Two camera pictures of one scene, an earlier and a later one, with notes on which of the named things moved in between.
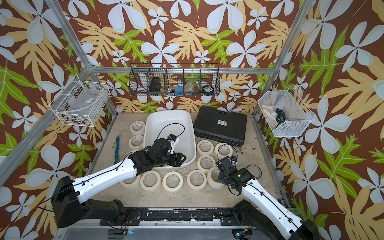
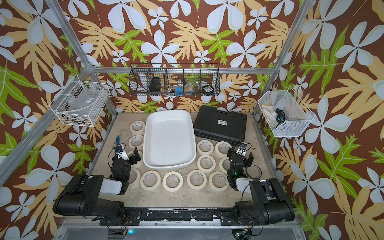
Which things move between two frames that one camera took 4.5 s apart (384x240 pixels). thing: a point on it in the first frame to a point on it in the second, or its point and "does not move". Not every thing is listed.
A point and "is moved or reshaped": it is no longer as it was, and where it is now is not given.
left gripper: [177, 159] to [132, 158]
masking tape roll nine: [150, 180] does not move
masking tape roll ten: [172, 181] does not move
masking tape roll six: [206, 163] does not move
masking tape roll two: [137, 128] does not move
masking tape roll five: [212, 178] is moved or reshaped
